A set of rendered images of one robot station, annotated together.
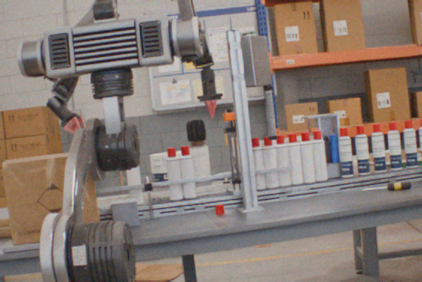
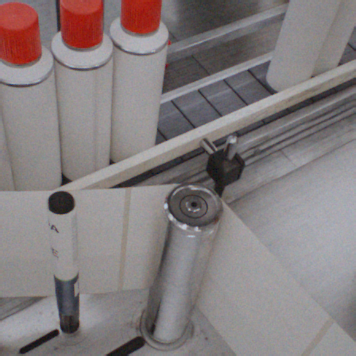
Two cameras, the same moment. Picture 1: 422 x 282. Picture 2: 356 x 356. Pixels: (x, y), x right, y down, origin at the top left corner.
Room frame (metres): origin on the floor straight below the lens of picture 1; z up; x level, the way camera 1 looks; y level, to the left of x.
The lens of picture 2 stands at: (3.08, -0.27, 1.37)
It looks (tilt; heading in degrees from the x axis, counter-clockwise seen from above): 52 degrees down; 146
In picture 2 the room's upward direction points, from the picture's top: 11 degrees clockwise
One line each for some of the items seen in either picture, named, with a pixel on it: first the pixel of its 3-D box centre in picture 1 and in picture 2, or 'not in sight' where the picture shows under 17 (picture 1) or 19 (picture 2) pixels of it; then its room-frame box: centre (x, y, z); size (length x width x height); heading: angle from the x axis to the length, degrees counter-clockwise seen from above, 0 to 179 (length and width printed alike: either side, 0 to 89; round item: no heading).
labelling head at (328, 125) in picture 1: (322, 146); not in sight; (2.85, -0.43, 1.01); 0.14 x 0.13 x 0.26; 99
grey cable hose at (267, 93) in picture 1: (270, 112); not in sight; (2.62, -0.21, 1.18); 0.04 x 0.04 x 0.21
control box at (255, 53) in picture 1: (249, 62); not in sight; (2.63, -0.15, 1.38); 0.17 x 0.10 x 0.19; 154
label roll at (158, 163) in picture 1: (172, 167); not in sight; (3.31, 0.24, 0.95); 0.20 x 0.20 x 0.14
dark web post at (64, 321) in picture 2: not in sight; (66, 272); (2.87, -0.21, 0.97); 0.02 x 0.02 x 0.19
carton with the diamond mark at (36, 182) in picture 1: (50, 195); not in sight; (2.29, 0.59, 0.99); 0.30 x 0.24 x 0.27; 105
